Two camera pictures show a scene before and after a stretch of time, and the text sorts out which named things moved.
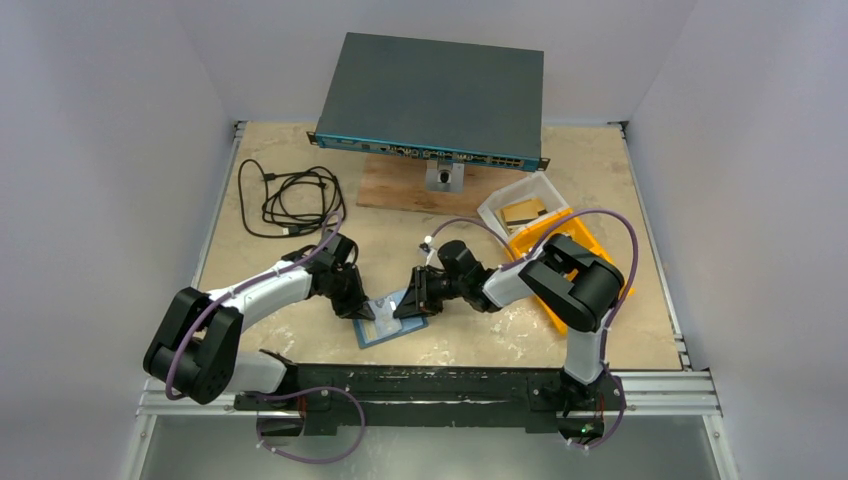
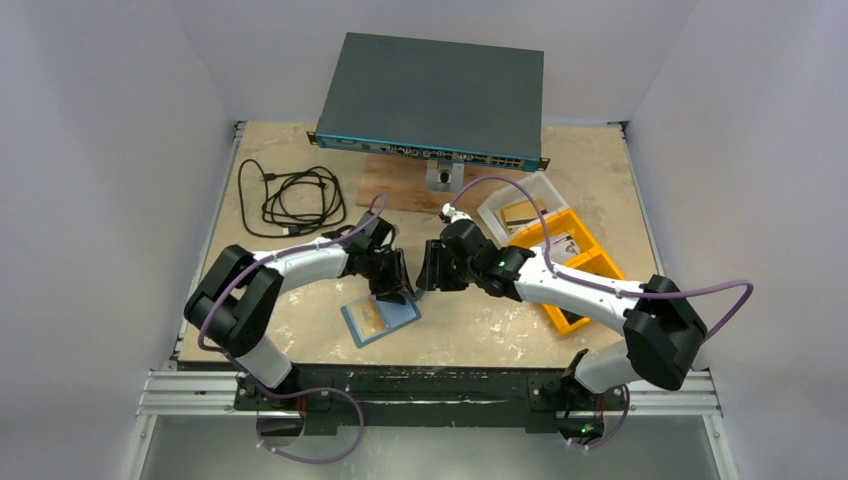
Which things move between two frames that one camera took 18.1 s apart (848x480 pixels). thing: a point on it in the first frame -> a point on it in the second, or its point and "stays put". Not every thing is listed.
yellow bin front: [576, 230] -> [598, 262]
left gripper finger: [356, 306] -> [407, 292]
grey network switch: [457, 101] stays put
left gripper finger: [345, 306] -> [387, 283]
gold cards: [520, 213] stays put
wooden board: [398, 183] stays put
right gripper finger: [435, 301] -> [452, 268]
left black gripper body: [338, 286] -> [385, 255]
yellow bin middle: [566, 224] stays put
